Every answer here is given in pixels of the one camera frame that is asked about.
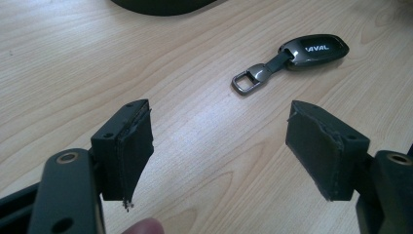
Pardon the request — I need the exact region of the black rounded object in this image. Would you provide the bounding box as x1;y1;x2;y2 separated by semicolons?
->
110;0;219;17

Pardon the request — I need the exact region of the black car key fob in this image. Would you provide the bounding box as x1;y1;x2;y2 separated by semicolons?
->
231;33;351;98

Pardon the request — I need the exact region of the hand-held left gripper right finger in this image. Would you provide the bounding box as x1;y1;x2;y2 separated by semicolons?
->
284;99;371;203

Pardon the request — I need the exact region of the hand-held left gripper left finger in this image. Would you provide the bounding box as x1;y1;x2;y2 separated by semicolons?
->
90;98;155;213

